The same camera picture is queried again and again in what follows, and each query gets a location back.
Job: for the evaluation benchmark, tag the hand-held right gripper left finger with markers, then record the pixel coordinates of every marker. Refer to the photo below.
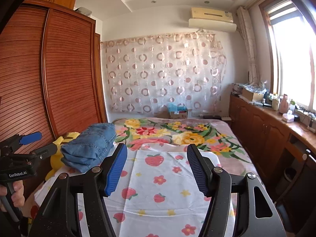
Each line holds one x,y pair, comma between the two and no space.
116,170

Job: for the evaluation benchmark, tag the person's left hand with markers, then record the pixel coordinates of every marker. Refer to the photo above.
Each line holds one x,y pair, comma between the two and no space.
18,195

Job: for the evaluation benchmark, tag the small black box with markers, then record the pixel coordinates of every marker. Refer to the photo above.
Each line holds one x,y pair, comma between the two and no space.
297,118

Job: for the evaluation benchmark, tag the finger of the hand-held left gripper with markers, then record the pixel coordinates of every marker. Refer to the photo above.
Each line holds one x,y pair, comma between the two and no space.
45,150
30,138

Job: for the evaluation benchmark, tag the cardboard box with blue cloth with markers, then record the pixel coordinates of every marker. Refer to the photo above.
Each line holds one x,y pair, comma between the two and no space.
178,114

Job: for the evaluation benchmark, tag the circle patterned curtain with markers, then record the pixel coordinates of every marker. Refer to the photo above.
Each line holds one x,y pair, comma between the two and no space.
160,79

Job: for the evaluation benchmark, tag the wall air conditioner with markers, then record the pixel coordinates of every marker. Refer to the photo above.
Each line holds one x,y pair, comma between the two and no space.
212,26

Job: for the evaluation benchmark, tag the stack of printed papers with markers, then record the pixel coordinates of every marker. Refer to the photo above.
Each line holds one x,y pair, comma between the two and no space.
237,88

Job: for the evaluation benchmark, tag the wooden framed window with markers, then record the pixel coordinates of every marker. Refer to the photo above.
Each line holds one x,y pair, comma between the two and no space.
291,59

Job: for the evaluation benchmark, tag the beige air conditioner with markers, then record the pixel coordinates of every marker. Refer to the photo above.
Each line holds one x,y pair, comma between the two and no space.
212,13

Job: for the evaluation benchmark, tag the pink bottle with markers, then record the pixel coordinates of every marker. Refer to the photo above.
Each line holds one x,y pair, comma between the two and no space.
284,105

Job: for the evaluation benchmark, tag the yellow plush toy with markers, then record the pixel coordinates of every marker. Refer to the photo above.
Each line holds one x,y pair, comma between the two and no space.
55,160

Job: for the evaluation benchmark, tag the wooden sideboard cabinet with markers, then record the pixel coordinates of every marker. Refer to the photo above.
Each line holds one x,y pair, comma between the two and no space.
259,128

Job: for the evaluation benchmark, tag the tied window curtain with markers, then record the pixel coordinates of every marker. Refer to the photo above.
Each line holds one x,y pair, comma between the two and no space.
249,44

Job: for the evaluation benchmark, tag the white tissue box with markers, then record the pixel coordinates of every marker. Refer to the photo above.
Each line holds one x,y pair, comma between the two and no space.
287,117

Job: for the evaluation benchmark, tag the floral blanket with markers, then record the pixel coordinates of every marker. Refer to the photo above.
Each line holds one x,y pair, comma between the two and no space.
187,138

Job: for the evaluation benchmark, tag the wooden slatted wardrobe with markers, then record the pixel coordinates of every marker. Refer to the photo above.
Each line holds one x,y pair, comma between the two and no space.
24,79

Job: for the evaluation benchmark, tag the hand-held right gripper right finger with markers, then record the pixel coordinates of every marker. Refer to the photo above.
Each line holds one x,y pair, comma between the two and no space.
197,170

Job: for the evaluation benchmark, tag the dark bottle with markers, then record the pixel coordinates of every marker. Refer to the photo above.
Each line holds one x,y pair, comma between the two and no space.
266,96

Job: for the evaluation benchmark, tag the grey box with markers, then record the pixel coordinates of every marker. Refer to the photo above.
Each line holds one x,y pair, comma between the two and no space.
85,11

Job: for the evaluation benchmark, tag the white jar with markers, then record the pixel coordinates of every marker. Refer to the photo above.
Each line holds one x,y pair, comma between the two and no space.
275,105

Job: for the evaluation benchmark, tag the strawberry print bedsheet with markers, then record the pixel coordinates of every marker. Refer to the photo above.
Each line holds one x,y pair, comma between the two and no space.
158,195

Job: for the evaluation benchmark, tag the blue denim pants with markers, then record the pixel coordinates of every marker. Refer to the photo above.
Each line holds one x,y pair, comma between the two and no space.
91,143

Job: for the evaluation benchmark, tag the open cardboard box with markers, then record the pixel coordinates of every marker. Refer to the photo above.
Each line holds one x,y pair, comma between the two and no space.
251,95

